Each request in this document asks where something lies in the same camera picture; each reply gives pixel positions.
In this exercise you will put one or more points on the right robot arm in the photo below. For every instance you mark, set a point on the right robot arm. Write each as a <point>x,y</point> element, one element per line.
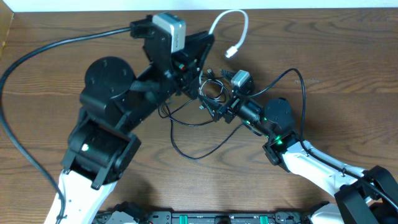
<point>362,196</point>

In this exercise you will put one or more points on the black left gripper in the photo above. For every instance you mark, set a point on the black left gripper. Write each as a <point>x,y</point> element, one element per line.
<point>179,68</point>

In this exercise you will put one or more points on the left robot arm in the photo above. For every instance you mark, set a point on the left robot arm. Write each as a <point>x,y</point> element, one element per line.
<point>114,101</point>

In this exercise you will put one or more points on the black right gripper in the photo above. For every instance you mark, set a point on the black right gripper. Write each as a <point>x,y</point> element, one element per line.
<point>217,109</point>

